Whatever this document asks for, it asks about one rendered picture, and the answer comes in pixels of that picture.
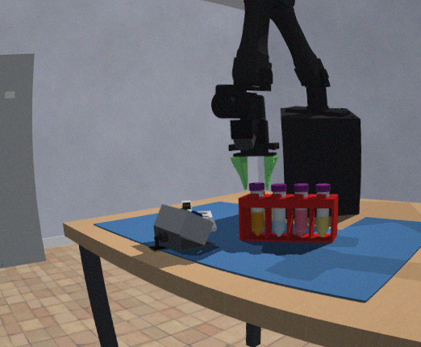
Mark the blue bench mat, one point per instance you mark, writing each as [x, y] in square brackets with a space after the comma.
[361, 260]

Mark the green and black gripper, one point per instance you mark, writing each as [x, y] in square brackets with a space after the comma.
[258, 150]

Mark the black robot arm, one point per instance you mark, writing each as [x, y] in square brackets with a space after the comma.
[251, 68]

